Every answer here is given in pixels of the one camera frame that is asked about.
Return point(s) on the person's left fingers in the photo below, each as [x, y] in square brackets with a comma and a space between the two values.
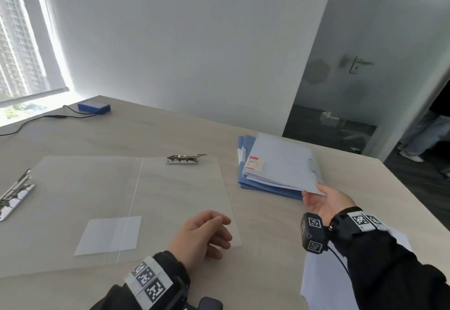
[219, 234]

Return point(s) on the person's right hand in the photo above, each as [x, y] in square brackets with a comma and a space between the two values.
[334, 204]

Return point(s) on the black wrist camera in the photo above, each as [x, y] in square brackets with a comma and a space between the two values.
[211, 303]
[313, 232]

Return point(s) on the person's left forearm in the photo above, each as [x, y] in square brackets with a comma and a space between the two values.
[116, 295]

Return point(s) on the person's right forearm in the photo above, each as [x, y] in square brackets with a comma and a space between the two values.
[386, 271]

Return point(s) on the person's left hand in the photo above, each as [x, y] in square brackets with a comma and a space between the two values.
[190, 237]

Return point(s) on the light blue folder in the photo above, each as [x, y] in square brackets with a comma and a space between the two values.
[284, 162]

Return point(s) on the dark blue folder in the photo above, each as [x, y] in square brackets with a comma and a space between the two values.
[246, 179]

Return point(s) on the wristband with square markers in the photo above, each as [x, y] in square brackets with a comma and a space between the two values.
[149, 280]
[365, 220]

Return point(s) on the white paper sheet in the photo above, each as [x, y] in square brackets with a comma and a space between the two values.
[323, 281]

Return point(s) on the red and white sticker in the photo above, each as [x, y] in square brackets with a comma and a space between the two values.
[254, 163]

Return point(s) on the person's right thumb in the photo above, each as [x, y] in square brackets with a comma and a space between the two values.
[326, 190]

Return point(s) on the white label sheet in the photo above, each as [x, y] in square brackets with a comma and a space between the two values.
[109, 234]

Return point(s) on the right wristband with square markers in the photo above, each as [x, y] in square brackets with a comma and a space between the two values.
[365, 220]

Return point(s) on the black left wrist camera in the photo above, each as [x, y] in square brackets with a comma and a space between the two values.
[211, 303]

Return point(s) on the small metal folder clip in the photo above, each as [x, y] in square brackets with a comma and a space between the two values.
[184, 159]

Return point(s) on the left wristband with square markers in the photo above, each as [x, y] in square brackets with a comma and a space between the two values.
[149, 280]

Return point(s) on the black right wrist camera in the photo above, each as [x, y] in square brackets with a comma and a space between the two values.
[313, 232]

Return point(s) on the frosted glass door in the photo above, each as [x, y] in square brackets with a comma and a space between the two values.
[379, 39]

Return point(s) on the blue rectangular box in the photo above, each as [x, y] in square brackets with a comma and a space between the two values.
[94, 106]

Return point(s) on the white window blind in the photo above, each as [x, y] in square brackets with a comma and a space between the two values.
[21, 35]

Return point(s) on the large metal folder clip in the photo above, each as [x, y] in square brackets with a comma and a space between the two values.
[14, 195]

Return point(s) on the clear plastic open folder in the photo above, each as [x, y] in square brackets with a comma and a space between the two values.
[105, 197]

